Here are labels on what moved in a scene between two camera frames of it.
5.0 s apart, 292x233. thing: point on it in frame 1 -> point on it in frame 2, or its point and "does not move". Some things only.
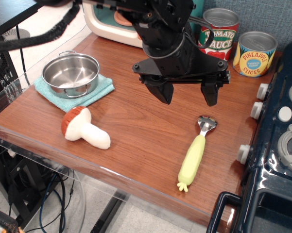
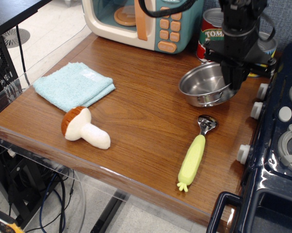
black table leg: x=112 y=211 does not move
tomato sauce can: x=225 y=22 does not move
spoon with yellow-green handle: x=194 y=157 does not move
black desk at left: x=6 y=14 does not move
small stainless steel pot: x=72 y=73 -> x=205 y=86
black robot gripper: x=174 y=58 -> x=241 y=45
